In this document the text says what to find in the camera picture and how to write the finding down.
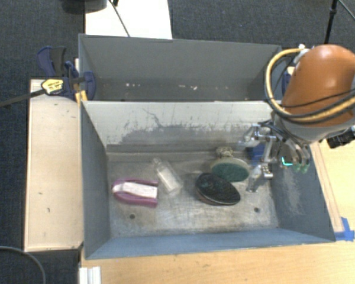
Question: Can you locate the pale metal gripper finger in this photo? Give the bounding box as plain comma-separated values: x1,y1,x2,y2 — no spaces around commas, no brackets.
237,124,273,148
246,164,274,193

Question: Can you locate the blue small block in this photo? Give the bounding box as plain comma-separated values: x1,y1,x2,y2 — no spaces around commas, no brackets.
246,144,266,162

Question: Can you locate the black oval disc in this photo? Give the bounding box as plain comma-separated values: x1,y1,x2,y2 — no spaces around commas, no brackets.
194,172,241,206

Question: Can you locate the clear glass bottle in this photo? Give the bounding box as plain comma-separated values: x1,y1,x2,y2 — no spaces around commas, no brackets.
151,157,183,195

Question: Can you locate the grey metal bin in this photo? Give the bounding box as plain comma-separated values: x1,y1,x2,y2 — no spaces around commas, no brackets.
78,33,337,260

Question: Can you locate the pale wood board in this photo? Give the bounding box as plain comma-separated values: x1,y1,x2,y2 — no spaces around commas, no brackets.
23,78,85,253

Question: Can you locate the black cylinder on white bracket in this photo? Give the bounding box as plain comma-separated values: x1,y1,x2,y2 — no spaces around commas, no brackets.
326,125,355,149

